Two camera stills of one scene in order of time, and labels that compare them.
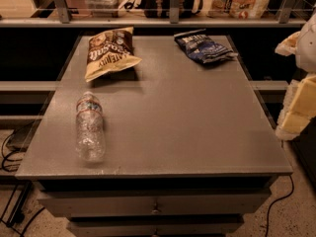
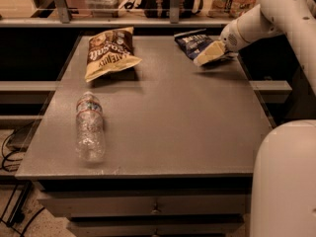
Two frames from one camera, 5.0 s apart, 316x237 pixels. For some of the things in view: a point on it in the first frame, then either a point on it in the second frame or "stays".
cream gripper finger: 287,46 -> 230,38
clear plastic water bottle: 90,128 stays
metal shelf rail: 174,21 stays
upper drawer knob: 155,210 stays
